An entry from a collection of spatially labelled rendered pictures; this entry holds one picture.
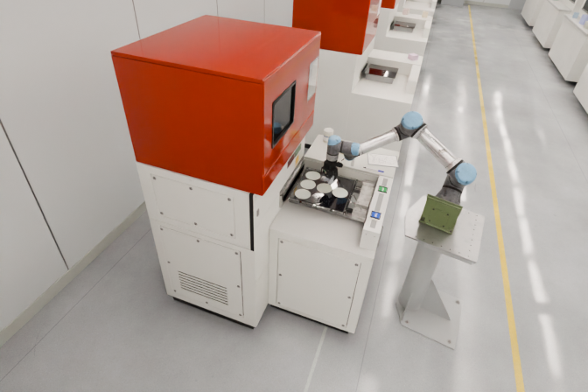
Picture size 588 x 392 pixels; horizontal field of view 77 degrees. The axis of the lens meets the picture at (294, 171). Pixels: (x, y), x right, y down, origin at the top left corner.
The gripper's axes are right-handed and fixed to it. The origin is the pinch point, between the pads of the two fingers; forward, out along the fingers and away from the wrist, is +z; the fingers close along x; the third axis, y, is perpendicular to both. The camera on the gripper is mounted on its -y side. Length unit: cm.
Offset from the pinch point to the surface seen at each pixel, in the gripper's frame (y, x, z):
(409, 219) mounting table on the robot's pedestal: -19, 50, 9
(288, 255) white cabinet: 46, 10, 28
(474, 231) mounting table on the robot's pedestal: -41, 83, 9
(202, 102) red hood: 80, -15, -75
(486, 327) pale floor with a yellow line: -55, 114, 91
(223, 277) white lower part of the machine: 79, -12, 42
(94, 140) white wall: 95, -146, -1
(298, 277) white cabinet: 43, 17, 45
